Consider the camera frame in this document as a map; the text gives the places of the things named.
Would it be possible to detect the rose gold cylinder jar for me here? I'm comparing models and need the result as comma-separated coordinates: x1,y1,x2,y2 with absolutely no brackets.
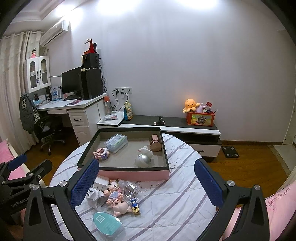
149,134,162,152

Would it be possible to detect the orange octopus plush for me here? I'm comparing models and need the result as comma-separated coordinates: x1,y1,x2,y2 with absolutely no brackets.
183,98,200,113

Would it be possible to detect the black office chair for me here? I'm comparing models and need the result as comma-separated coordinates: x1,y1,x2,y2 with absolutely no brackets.
34,115,65,156

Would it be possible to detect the dark hanging jacket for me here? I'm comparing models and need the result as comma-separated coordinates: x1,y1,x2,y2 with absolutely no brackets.
19,93,40,134

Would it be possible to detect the pink black storage box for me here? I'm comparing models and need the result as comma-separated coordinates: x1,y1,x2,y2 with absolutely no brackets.
77,127,170,181

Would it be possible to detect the white air conditioner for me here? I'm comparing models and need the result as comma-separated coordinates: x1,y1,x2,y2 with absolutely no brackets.
40,20,70,47

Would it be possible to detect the black white tv cabinet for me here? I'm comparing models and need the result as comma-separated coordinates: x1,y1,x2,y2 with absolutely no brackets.
120,115,222,162

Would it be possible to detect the striped white tablecloth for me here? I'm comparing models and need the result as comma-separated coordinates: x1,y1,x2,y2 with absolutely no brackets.
49,133,220,241

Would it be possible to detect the pink blanket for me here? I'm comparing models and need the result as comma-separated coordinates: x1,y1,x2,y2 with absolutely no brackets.
219,185,296,241

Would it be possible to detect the orange cap bottle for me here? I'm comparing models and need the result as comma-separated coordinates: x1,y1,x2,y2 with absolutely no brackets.
103,95,112,115

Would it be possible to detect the teal clear oval case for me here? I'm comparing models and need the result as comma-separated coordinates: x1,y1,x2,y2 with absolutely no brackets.
93,212,123,237

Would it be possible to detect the pink brick block toy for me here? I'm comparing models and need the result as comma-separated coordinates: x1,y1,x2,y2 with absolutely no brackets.
93,147,110,161

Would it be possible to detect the small black speaker box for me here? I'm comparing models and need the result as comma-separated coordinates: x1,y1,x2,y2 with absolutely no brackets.
81,53,99,69

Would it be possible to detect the white glass door cabinet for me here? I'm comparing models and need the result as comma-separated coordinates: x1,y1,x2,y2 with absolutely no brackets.
24,56,51,93

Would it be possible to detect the white charger adapter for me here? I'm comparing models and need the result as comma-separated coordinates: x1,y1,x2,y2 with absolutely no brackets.
93,175,109,192

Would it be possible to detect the beige curtain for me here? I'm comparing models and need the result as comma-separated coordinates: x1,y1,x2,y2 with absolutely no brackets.
1,31,41,153

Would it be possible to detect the red toy storage bin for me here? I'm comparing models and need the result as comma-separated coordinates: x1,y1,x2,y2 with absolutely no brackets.
186,112,215,127

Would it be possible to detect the black computer monitor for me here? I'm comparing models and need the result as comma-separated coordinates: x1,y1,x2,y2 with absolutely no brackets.
61,66,82,100

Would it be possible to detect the white plug diffuser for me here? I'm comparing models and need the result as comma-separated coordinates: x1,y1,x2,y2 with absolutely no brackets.
86,188,107,211

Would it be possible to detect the white wall power strip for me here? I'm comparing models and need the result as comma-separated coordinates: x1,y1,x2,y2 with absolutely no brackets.
114,87,132,94

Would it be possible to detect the red paper bag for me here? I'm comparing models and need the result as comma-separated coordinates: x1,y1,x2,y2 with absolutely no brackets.
83,39,97,55

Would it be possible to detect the yellow blue snack bag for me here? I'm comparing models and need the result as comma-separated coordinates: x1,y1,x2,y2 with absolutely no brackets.
124,101,133,121

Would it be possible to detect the pink pig doll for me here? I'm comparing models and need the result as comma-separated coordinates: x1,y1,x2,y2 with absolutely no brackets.
103,190,132,217

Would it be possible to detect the white side cabinet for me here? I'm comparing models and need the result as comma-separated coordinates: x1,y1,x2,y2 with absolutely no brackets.
97,111,124,129

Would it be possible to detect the black computer tower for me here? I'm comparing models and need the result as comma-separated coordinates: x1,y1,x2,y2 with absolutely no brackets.
80,68,103,100

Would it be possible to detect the clear box green label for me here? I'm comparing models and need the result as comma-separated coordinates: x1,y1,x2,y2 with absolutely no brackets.
104,134,128,153

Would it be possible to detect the white computer desk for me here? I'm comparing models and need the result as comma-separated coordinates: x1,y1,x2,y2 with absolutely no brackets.
37,93,108,145

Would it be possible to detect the black bathroom scale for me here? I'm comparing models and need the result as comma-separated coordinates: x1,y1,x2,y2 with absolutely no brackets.
221,146,239,159

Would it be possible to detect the hello kitty brick figure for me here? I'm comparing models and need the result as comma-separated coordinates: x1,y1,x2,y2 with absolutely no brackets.
108,180,119,191

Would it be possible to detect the blue yellow slim box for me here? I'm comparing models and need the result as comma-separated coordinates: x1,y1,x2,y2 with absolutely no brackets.
130,197,140,215

